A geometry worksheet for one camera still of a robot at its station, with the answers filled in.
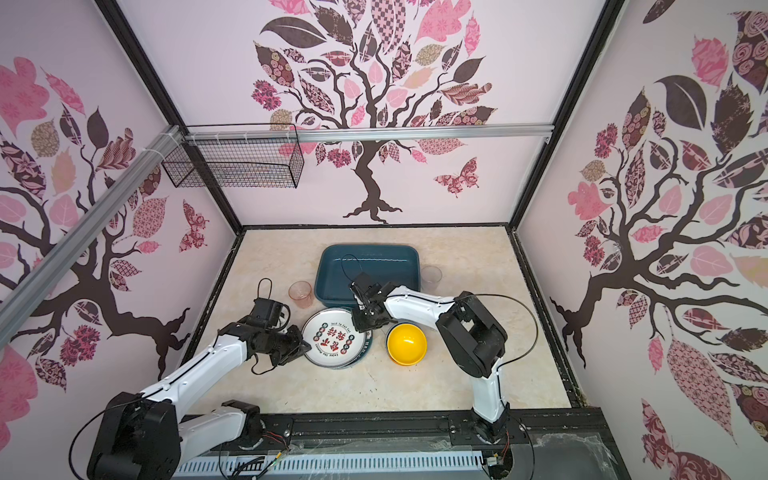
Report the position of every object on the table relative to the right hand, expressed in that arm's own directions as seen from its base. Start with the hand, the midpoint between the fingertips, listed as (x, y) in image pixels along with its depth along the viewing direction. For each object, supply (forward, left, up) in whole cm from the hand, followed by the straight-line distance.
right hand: (358, 322), depth 90 cm
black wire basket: (+44, +37, +31) cm, 65 cm away
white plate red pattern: (-5, +7, -1) cm, 8 cm away
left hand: (-9, +13, 0) cm, 16 cm away
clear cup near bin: (+17, -24, 0) cm, 29 cm away
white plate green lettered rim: (-5, -4, -1) cm, 7 cm away
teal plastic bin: (+25, -10, -3) cm, 27 cm away
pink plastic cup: (+9, +18, +3) cm, 21 cm away
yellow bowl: (-9, -14, +4) cm, 17 cm away
